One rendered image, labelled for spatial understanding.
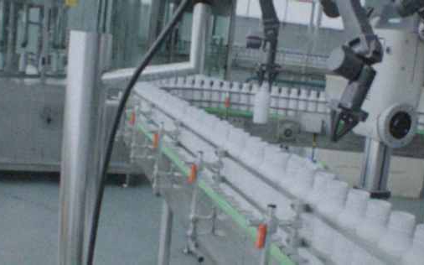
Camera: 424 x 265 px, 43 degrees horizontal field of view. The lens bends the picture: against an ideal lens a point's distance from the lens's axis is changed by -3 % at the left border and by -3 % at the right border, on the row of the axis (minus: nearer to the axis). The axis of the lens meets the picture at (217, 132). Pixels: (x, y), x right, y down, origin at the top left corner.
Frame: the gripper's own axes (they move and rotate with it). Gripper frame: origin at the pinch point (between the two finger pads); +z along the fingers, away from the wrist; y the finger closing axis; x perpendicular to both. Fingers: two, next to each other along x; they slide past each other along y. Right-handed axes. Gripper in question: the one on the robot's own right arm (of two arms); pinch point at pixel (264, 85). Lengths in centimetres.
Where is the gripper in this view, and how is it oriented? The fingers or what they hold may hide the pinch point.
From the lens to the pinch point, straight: 226.1
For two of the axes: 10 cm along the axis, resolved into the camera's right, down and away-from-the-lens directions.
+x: 3.5, 1.9, -9.2
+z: -1.3, 9.8, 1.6
